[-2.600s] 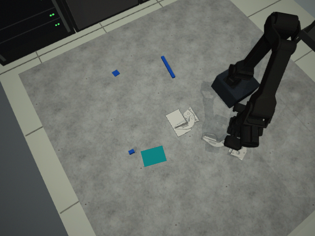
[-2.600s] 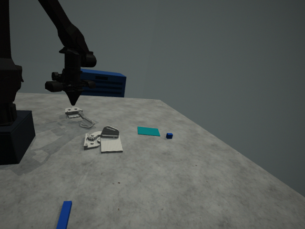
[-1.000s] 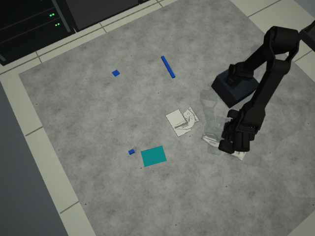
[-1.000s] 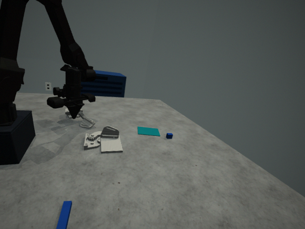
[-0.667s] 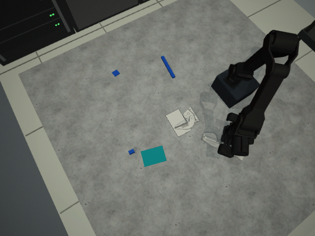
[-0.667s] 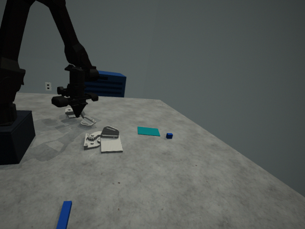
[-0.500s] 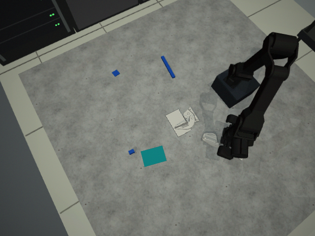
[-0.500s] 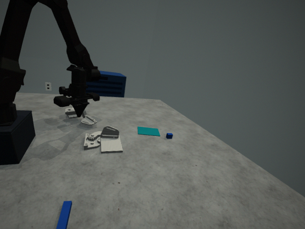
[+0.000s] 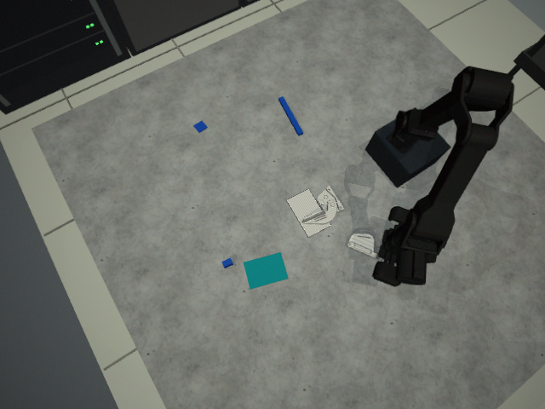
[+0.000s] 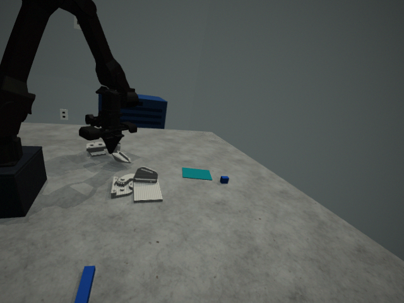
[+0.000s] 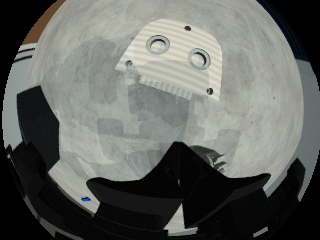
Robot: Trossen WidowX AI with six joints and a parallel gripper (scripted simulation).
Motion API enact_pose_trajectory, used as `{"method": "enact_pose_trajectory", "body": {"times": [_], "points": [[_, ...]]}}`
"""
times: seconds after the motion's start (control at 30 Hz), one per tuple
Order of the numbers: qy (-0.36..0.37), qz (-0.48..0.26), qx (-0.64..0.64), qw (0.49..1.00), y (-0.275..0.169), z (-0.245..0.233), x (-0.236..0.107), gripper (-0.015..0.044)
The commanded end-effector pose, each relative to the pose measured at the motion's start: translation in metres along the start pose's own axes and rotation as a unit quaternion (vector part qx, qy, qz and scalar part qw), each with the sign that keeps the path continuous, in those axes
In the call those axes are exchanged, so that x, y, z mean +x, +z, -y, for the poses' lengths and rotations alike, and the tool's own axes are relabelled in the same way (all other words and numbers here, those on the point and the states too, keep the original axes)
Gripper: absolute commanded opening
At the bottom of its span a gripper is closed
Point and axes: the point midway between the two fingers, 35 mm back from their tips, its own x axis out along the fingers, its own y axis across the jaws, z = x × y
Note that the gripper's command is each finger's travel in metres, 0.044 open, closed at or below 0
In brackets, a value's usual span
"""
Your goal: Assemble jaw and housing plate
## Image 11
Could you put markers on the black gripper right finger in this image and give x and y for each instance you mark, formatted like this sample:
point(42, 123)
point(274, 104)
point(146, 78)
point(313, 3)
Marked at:
point(206, 190)

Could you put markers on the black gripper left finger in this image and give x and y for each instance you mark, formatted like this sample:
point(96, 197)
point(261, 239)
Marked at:
point(157, 193)

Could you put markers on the white metal plate with two ringed holes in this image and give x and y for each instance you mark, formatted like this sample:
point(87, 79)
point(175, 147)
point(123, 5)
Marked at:
point(174, 64)

